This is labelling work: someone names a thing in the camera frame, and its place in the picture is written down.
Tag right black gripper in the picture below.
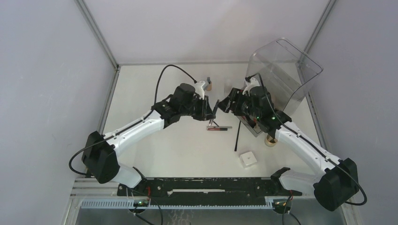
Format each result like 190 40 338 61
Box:
216 87 260 120

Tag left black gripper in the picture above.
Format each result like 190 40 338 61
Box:
179 94 215 121

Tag black concealer tube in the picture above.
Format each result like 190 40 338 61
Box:
208 99 220 127

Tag clear acrylic organizer box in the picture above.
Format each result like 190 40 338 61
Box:
236 37 324 137

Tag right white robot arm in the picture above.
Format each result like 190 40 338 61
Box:
217 86 363 211

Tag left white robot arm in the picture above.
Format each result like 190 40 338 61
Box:
82 80 215 195

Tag black makeup brush right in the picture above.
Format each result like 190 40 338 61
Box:
234 121 241 152

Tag silver and red lip pencils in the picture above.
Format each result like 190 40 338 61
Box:
207 126 232 131

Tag clear plastic bottle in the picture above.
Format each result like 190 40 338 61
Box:
223 78 232 96

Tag foundation bottle with pump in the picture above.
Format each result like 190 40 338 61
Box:
206 77 212 91

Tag gold round jar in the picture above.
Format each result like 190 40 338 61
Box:
264 135 278 147

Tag white cube box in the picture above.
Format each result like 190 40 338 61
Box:
239 151 258 168

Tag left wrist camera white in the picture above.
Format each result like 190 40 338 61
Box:
193 80 207 99

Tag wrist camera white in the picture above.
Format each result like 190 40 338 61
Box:
243 77 260 95
193 80 207 99

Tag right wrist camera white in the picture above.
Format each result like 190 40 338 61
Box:
243 77 260 95

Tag black mounting rail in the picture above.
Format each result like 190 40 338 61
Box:
131 177 302 206

